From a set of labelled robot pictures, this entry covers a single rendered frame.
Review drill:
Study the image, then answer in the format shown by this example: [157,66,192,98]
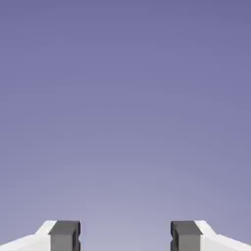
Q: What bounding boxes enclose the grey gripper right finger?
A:
[170,220,251,251]

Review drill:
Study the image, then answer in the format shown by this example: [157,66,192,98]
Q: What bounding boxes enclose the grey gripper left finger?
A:
[0,220,81,251]

